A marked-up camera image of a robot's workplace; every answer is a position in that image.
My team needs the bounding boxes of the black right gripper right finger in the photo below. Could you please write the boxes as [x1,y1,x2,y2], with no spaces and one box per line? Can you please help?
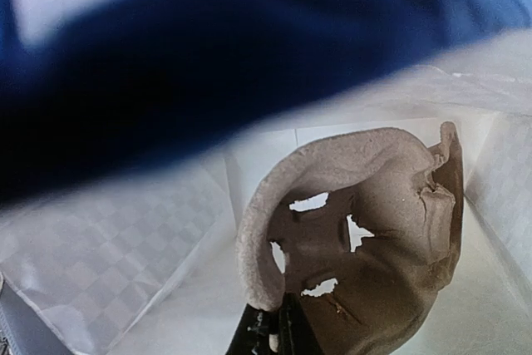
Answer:
[278,293,323,355]

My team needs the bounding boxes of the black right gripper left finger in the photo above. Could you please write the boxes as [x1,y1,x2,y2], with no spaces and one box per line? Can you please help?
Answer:
[225,304,278,355]

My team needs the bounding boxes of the single cardboard cup carrier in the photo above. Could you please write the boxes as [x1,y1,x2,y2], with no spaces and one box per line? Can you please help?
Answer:
[236,122,464,354]

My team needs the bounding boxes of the blue checkered paper bag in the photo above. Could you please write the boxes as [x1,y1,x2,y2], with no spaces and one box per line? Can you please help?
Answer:
[0,0,532,355]

